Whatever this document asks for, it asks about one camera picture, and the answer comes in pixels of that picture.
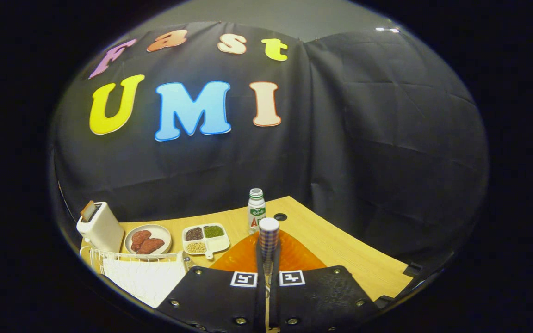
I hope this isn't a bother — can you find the spoon with checkered handle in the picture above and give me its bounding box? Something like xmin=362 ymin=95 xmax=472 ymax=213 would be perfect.
xmin=258 ymin=217 xmax=280 ymax=333

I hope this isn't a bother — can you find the beige round plate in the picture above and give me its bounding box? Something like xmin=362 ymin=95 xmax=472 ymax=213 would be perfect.
xmin=124 ymin=224 xmax=173 ymax=256

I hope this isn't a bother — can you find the cream divided tray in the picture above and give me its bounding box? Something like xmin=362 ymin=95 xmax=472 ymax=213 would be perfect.
xmin=182 ymin=223 xmax=231 ymax=260

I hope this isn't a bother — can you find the white drink bottle green cap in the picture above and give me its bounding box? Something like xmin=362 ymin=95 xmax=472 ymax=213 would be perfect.
xmin=247 ymin=188 xmax=267 ymax=233

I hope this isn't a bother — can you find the white toaster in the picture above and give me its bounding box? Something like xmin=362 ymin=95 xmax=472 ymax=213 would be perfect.
xmin=76 ymin=202 xmax=125 ymax=253

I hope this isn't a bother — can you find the white ribbed drain tray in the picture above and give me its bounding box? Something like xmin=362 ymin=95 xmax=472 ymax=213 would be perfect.
xmin=102 ymin=258 xmax=188 ymax=309

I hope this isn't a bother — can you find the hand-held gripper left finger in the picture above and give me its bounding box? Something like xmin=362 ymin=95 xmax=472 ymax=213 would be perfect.
xmin=155 ymin=231 xmax=267 ymax=333

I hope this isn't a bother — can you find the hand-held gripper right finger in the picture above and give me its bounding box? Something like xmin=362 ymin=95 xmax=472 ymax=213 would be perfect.
xmin=270 ymin=230 xmax=380 ymax=333

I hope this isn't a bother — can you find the brown meat piece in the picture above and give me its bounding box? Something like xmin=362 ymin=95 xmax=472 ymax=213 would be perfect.
xmin=137 ymin=238 xmax=165 ymax=255
xmin=130 ymin=230 xmax=152 ymax=252

